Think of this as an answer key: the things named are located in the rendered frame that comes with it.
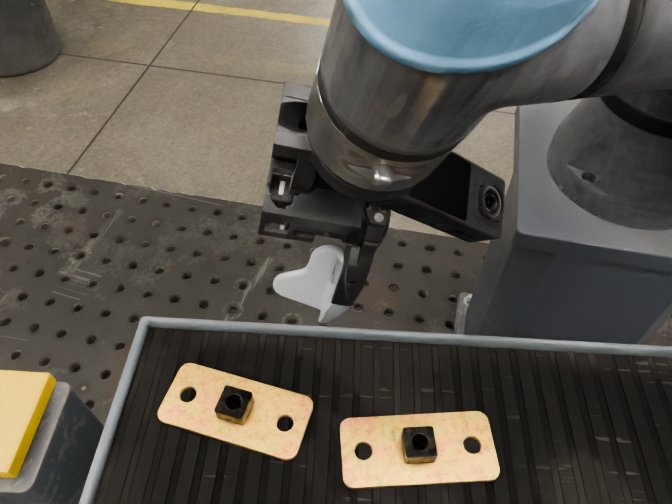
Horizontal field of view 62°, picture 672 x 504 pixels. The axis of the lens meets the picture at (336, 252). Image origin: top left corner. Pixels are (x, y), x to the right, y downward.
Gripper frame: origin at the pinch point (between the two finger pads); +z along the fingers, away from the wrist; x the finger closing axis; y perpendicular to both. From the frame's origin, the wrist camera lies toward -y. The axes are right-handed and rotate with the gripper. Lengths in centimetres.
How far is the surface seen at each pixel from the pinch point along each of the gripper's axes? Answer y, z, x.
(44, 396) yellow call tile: 17.9, -9.0, 15.8
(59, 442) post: 16.9, -7.4, 18.4
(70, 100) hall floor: 96, 189, -98
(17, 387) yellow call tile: 19.6, -8.9, 15.4
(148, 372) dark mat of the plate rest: 12.2, -9.9, 13.6
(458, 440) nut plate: -5.5, -15.3, 15.1
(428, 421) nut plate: -4.0, -14.6, 14.3
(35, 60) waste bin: 118, 198, -118
